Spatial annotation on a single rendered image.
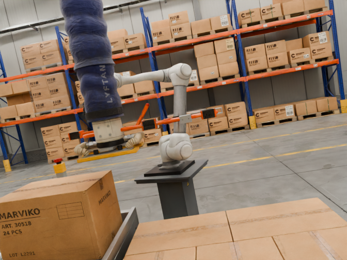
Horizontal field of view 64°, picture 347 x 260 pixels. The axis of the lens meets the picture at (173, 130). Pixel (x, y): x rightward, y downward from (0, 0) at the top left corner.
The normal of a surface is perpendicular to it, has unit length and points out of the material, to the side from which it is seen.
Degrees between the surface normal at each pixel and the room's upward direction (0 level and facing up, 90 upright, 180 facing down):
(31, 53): 89
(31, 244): 90
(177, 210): 90
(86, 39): 75
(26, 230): 90
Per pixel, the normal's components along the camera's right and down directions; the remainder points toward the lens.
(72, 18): -0.42, -0.11
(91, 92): -0.22, -0.14
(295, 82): -0.07, 0.12
